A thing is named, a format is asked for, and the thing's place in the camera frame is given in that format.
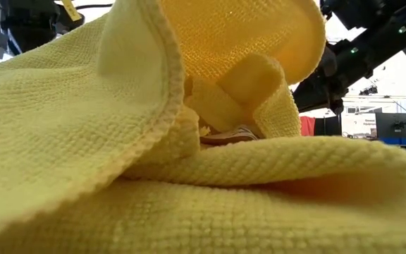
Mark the yellow cable label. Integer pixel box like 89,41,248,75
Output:
61,0,83,22

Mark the white sign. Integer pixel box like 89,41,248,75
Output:
342,112,376,138

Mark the black ceiling spotlight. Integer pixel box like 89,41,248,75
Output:
358,85,379,96

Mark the yellow microfiber towel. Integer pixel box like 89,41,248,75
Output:
0,0,406,254

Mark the red fabric panel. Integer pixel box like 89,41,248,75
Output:
300,116,316,137

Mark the black monitor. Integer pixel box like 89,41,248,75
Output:
375,112,406,139

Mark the black panel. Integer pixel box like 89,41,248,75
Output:
314,115,343,137

